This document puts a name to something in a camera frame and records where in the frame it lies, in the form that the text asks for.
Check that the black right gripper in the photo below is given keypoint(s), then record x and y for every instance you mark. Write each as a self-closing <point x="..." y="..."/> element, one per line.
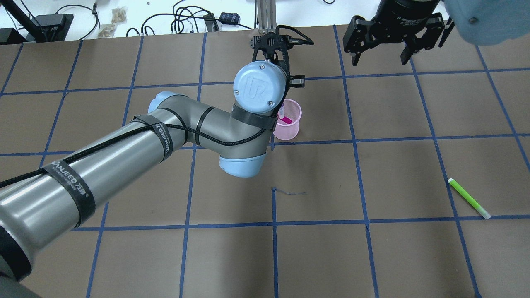
<point x="402" y="20"/>

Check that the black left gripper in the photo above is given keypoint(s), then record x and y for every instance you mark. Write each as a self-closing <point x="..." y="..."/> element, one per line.
<point x="296" y="82"/>

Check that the pink pen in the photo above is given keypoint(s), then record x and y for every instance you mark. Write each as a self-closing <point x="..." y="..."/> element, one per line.
<point x="285" y="121"/>

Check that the purple pen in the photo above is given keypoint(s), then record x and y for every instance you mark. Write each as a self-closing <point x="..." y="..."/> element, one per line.
<point x="281" y="113"/>

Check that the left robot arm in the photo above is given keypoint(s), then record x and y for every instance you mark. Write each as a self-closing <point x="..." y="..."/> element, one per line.
<point x="40" y="206"/>

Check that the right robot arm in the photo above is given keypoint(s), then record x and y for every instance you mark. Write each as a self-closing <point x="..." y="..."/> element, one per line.
<point x="485" y="22"/>

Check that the pink mesh cup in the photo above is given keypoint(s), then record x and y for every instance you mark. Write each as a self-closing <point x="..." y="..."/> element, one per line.
<point x="289" y="116"/>

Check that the green pen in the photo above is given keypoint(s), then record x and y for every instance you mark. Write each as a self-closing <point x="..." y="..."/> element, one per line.
<point x="469" y="198"/>

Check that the aluminium frame post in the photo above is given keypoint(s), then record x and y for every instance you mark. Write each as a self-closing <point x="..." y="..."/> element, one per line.
<point x="265" y="16"/>

